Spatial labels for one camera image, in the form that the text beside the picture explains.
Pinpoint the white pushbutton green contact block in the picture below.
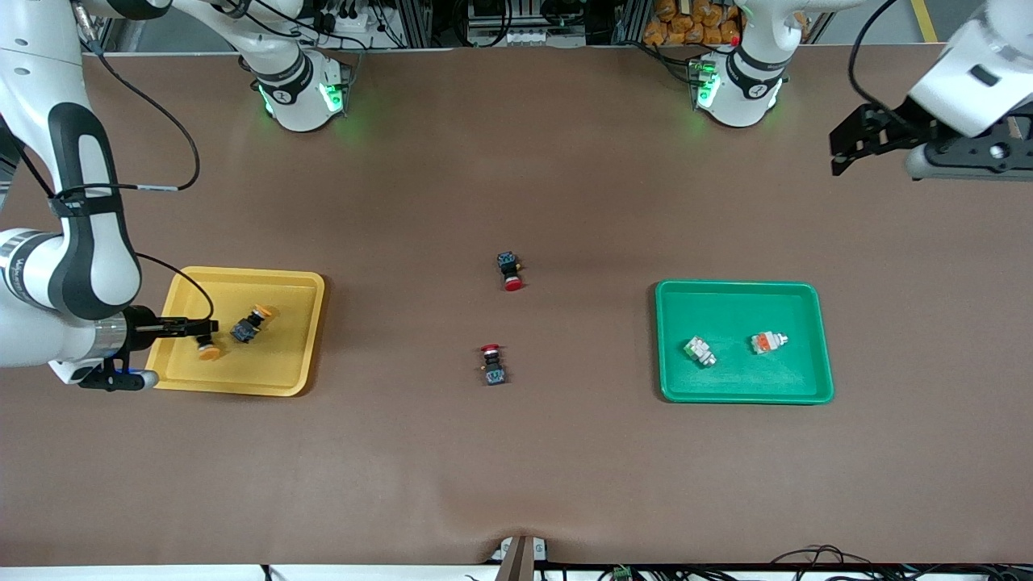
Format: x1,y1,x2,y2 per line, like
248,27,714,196
682,335,718,369

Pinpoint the yellow plastic tray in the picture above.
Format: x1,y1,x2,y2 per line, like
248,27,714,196
144,265,326,398

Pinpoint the bag of orange items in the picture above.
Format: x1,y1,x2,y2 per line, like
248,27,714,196
642,0,742,48

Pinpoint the green plastic tray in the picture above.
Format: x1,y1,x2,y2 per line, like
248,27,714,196
654,278,835,405

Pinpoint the red mushroom pushbutton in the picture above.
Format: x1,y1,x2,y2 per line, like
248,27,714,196
496,251,527,292
479,343,509,387

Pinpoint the white power strip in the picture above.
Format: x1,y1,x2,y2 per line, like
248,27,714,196
497,28,560,48

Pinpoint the metal table clamp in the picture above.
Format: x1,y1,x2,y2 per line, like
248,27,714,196
491,535,550,581

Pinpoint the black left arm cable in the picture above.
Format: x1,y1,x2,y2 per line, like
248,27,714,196
847,0,917,118

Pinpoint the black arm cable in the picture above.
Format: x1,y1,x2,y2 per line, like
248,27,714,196
847,0,917,118
48,0,217,322

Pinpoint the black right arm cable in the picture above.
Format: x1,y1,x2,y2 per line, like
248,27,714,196
48,0,217,322

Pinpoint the black cable bundle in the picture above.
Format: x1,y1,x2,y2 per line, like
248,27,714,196
767,545,1033,581

